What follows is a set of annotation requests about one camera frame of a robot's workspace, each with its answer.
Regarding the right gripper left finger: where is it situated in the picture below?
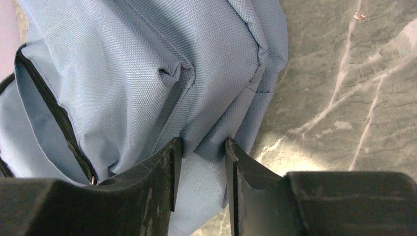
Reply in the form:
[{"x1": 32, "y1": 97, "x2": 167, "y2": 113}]
[{"x1": 0, "y1": 137, "x2": 182, "y2": 236}]

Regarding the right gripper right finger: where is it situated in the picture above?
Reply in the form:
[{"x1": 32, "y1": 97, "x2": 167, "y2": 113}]
[{"x1": 225, "y1": 139, "x2": 417, "y2": 236}]

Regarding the blue-grey backpack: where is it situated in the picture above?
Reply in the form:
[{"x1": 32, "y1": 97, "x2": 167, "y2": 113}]
[{"x1": 0, "y1": 0, "x2": 288, "y2": 236}]

